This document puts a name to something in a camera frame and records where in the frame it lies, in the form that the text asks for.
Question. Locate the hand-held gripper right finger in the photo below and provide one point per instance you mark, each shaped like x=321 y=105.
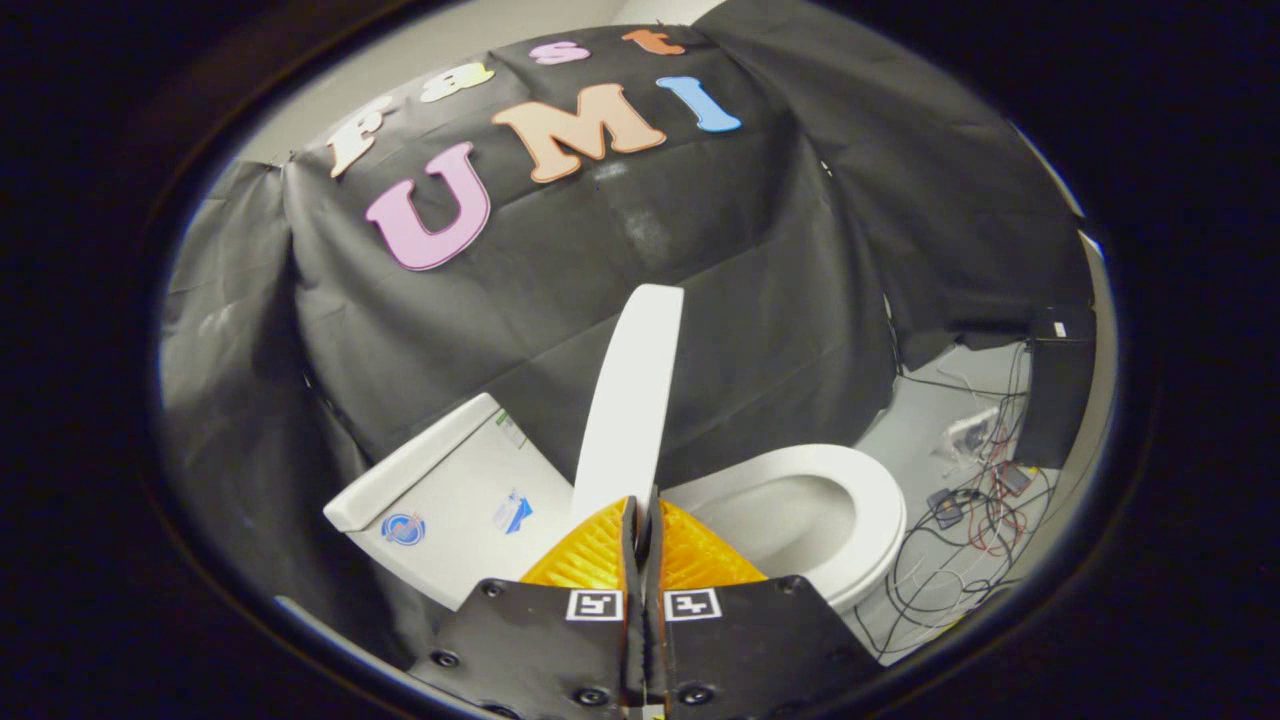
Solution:
x=750 y=650

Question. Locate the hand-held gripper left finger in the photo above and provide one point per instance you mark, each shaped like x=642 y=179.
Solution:
x=540 y=650

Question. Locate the white toilet lid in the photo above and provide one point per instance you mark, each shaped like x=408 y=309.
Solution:
x=630 y=400

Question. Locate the black backdrop cloth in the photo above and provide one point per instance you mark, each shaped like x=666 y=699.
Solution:
x=620 y=270

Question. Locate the black box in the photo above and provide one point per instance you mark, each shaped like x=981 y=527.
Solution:
x=1055 y=400

